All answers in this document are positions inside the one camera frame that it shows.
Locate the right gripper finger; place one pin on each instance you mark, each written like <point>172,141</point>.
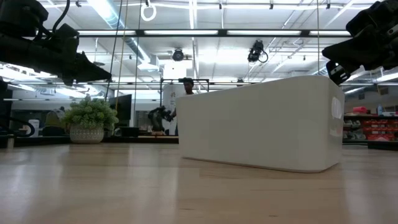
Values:
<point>345,50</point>
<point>351,61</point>

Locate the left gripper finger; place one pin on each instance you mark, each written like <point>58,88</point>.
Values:
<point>90,77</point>
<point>88,67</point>

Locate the white plastic bin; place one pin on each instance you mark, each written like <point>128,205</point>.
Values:
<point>248,124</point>

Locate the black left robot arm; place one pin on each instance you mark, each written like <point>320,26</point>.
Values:
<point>18,49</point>

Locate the black background robot arm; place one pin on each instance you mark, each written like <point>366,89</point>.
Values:
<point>158,116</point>

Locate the green potted plant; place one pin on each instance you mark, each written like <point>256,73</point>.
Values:
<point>88,115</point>

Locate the black monitor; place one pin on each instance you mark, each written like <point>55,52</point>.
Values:
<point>122,109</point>

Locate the person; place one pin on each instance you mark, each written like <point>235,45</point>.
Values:
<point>54,119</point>
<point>188,84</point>

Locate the shelf with red bins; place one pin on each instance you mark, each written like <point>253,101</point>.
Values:
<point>376,127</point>

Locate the white container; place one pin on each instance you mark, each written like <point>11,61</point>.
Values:
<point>34,127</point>

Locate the black ceiling fixture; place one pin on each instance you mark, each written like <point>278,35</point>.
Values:
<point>178,54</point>

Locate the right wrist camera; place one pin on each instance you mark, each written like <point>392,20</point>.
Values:
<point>337,73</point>

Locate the black metal table frame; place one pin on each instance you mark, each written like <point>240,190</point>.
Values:
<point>46,141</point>

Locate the black hanging camera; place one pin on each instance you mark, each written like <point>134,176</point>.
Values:
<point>255,51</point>

